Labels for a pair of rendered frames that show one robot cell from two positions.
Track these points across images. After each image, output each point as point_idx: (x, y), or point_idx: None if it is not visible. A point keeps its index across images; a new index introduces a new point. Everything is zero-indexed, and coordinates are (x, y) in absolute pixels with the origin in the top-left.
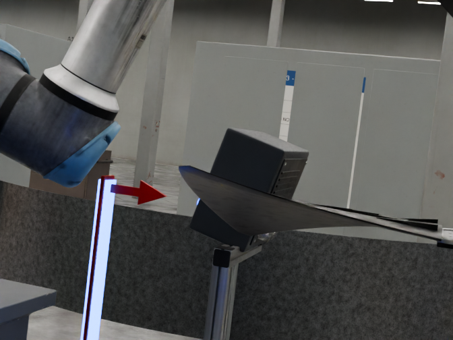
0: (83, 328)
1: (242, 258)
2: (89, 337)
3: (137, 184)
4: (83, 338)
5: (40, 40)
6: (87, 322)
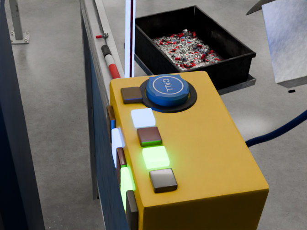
0: (129, 6)
1: None
2: (134, 11)
3: None
4: (131, 13)
5: None
6: (133, 2)
